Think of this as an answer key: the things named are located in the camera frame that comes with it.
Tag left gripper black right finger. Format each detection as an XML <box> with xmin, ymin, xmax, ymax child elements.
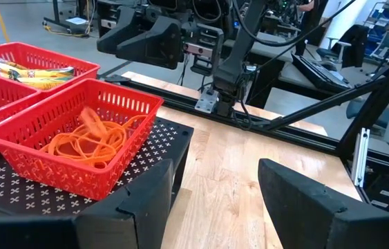
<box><xmin>258</xmin><ymin>158</ymin><xmax>389</xmax><ymax>249</ymax></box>

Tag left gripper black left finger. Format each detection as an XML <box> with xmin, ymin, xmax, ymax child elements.
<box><xmin>75</xmin><ymin>158</ymin><xmax>174</xmax><ymax>249</ymax></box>

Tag black perforated metal riser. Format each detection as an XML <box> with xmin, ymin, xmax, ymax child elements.
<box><xmin>0</xmin><ymin>116</ymin><xmax>195</xmax><ymax>217</ymax></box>

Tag silver aluminium frame bracket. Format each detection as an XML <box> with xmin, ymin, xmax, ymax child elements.
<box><xmin>351</xmin><ymin>127</ymin><xmax>371</xmax><ymax>187</ymax></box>

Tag orange rubber band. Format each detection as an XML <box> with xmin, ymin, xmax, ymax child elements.
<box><xmin>111</xmin><ymin>113</ymin><xmax>149</xmax><ymax>146</ymax></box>
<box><xmin>86</xmin><ymin>119</ymin><xmax>129</xmax><ymax>163</ymax></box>
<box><xmin>52</xmin><ymin>138</ymin><xmax>119</xmax><ymax>169</ymax></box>
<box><xmin>40</xmin><ymin>133</ymin><xmax>112</xmax><ymax>169</ymax></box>

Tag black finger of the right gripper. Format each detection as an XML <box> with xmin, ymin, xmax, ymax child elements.
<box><xmin>96</xmin><ymin>6</ymin><xmax>160</xmax><ymax>55</ymax></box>
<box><xmin>116</xmin><ymin>16</ymin><xmax>184</xmax><ymax>70</ymax></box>

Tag red plastic slotted basket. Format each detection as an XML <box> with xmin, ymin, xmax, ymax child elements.
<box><xmin>0</xmin><ymin>41</ymin><xmax>101</xmax><ymax>100</ymax></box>
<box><xmin>0</xmin><ymin>67</ymin><xmax>41</xmax><ymax>167</ymax></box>
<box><xmin>0</xmin><ymin>78</ymin><xmax>164</xmax><ymax>201</ymax></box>

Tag black keyboard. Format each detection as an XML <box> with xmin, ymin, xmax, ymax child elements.
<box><xmin>292</xmin><ymin>53</ymin><xmax>350</xmax><ymax>93</ymax></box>

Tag orange scissors handle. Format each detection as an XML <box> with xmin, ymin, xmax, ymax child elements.
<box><xmin>78</xmin><ymin>106</ymin><xmax>108</xmax><ymax>139</ymax></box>

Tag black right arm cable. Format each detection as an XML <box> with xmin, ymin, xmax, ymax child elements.
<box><xmin>231</xmin><ymin>0</ymin><xmax>357</xmax><ymax>48</ymax></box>

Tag person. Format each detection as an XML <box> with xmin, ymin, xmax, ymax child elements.
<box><xmin>296</xmin><ymin>0</ymin><xmax>323</xmax><ymax>56</ymax></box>

